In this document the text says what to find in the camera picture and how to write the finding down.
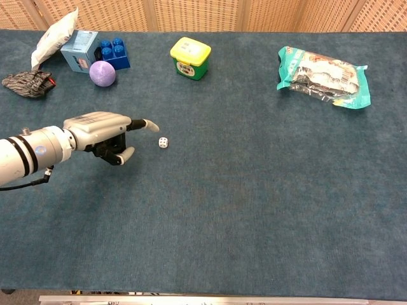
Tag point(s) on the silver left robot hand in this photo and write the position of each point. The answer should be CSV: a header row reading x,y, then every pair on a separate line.
x,y
95,128

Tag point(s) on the small white die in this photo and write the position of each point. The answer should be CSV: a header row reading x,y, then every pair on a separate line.
x,y
163,142

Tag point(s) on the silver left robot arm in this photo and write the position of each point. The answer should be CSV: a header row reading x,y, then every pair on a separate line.
x,y
31,152

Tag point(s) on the purple ball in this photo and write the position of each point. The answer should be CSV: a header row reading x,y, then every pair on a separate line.
x,y
102,73

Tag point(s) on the blue toy building brick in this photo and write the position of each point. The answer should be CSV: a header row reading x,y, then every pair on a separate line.
x,y
115,54

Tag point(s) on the light blue carton box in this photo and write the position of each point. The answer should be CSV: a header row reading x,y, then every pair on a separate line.
x,y
79,51

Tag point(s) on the white plastic pouch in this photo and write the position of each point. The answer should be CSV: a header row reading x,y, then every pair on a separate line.
x,y
54,39

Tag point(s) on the green tub with yellow lid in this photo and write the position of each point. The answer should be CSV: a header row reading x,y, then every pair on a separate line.
x,y
190,58

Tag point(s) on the teal felt table cloth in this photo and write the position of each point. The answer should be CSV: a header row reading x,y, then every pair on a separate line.
x,y
203,206

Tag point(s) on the woven rattan folding screen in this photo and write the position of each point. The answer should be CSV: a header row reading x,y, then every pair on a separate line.
x,y
203,14

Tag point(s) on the teal snack food bag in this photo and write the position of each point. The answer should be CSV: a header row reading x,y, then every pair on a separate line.
x,y
324,76

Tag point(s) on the silver aluminium frame rail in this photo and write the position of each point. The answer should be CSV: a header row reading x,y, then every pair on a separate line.
x,y
203,300

